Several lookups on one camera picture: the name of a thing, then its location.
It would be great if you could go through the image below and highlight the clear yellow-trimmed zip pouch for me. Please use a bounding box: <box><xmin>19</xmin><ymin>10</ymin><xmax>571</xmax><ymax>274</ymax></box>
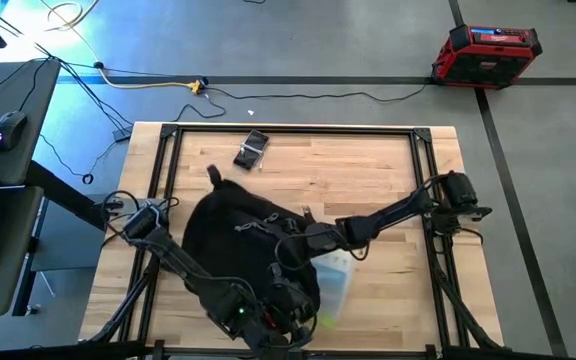
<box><xmin>311</xmin><ymin>248</ymin><xmax>355</xmax><ymax>330</ymax></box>

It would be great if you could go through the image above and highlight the black desk leg beam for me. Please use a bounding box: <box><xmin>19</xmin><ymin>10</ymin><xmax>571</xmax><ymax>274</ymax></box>
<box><xmin>25</xmin><ymin>159</ymin><xmax>110</xmax><ymax>232</ymax></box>

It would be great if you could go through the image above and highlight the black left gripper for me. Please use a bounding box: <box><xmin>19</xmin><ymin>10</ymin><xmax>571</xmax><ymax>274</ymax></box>
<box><xmin>265</xmin><ymin>282</ymin><xmax>320</xmax><ymax>349</ymax></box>

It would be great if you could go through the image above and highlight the grey desk foot plate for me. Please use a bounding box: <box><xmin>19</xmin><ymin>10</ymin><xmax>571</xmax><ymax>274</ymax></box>
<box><xmin>30</xmin><ymin>199</ymin><xmax>105</xmax><ymax>274</ymax></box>

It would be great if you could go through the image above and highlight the black metal table frame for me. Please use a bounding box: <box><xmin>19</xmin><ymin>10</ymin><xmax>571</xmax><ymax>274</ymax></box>
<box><xmin>87</xmin><ymin>122</ymin><xmax>503</xmax><ymax>360</ymax></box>

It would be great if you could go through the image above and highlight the black cable with ring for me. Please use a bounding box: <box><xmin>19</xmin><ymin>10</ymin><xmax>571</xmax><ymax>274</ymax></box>
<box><xmin>37</xmin><ymin>132</ymin><xmax>95</xmax><ymax>186</ymax></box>

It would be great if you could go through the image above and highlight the dark grey desk top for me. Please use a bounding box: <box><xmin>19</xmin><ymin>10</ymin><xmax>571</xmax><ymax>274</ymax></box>
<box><xmin>0</xmin><ymin>58</ymin><xmax>62</xmax><ymax>187</ymax></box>
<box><xmin>0</xmin><ymin>185</ymin><xmax>44</xmax><ymax>319</ymax></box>

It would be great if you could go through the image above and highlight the red black jobsite radio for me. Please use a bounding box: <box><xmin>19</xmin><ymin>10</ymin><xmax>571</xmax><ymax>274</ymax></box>
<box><xmin>430</xmin><ymin>23</ymin><xmax>544</xmax><ymax>91</ymax></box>

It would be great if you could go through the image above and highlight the yellow extension cord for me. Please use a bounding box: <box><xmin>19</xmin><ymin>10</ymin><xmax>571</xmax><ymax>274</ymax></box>
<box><xmin>37</xmin><ymin>0</ymin><xmax>205</xmax><ymax>96</ymax></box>

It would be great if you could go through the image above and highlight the black floor cable bundle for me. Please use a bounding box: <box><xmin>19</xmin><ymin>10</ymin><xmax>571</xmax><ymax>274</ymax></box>
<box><xmin>0</xmin><ymin>0</ymin><xmax>135</xmax><ymax>132</ymax></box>

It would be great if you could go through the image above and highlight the short black floor cable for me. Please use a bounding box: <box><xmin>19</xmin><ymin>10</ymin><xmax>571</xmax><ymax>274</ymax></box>
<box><xmin>171</xmin><ymin>91</ymin><xmax>228</xmax><ymax>124</ymax></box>

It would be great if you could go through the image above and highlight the black fabric backpack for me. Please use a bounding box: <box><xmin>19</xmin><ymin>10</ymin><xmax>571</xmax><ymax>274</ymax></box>
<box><xmin>181</xmin><ymin>164</ymin><xmax>322</xmax><ymax>334</ymax></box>

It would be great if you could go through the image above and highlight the black computer mouse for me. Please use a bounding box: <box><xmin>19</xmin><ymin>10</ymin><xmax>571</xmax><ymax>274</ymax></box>
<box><xmin>0</xmin><ymin>110</ymin><xmax>29</xmax><ymax>153</ymax></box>

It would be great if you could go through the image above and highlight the long black floor cable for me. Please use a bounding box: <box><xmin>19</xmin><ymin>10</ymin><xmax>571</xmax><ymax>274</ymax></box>
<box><xmin>202</xmin><ymin>82</ymin><xmax>430</xmax><ymax>104</ymax></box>

